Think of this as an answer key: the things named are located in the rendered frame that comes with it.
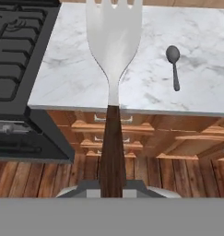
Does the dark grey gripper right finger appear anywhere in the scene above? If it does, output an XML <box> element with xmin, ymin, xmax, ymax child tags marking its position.
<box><xmin>125</xmin><ymin>179</ymin><xmax>183</xmax><ymax>198</ymax></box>

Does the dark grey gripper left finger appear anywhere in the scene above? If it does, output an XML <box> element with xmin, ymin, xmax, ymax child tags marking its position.
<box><xmin>55</xmin><ymin>179</ymin><xmax>100</xmax><ymax>198</ymax></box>

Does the silver fork with wooden handle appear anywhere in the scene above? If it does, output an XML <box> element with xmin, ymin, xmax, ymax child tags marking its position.
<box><xmin>85</xmin><ymin>0</ymin><xmax>144</xmax><ymax>198</ymax></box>

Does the dark grey metal spoon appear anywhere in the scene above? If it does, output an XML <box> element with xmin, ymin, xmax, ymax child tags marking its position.
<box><xmin>165</xmin><ymin>44</ymin><xmax>182</xmax><ymax>92</ymax></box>

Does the wooden drawer front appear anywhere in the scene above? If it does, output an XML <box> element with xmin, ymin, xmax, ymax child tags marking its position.
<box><xmin>79</xmin><ymin>135</ymin><xmax>146</xmax><ymax>150</ymax></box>
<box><xmin>85</xmin><ymin>148</ymin><xmax>137</xmax><ymax>159</ymax></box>
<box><xmin>70</xmin><ymin>111</ymin><xmax>156</xmax><ymax>136</ymax></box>

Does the wooden cupboard door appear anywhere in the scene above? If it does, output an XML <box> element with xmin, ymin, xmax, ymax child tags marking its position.
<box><xmin>153</xmin><ymin>114</ymin><xmax>224</xmax><ymax>160</ymax></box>

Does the black range with hob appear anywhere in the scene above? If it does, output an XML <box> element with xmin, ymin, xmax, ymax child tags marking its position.
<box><xmin>0</xmin><ymin>0</ymin><xmax>77</xmax><ymax>164</ymax></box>

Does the silver drawer handle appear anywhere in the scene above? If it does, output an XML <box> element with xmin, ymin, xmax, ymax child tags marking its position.
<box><xmin>94</xmin><ymin>136</ymin><xmax>131</xmax><ymax>144</ymax></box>
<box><xmin>93</xmin><ymin>113</ymin><xmax>134</xmax><ymax>124</ymax></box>

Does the silver oven door handle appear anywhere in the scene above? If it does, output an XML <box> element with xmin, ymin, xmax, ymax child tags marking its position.
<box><xmin>0</xmin><ymin>121</ymin><xmax>33</xmax><ymax>135</ymax></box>

